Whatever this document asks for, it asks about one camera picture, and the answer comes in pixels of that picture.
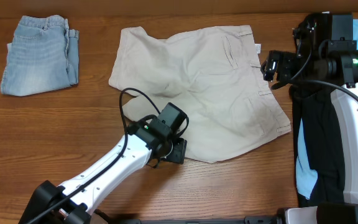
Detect black garment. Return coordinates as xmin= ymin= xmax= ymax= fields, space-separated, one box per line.
xmin=289 ymin=86 xmax=346 ymax=207

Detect folded light blue jeans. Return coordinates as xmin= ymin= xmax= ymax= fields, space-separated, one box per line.
xmin=0 ymin=15 xmax=80 ymax=96

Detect beige khaki shorts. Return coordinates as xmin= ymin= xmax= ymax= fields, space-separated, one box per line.
xmin=109 ymin=25 xmax=291 ymax=163

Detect light blue shirt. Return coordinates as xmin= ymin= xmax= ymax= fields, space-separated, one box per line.
xmin=293 ymin=19 xmax=358 ymax=200

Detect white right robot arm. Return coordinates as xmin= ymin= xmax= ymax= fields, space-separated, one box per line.
xmin=244 ymin=13 xmax=358 ymax=223

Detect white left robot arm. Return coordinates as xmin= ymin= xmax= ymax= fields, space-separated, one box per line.
xmin=19 ymin=119 xmax=186 ymax=223

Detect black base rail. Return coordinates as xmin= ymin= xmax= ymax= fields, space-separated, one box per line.
xmin=91 ymin=207 xmax=319 ymax=224

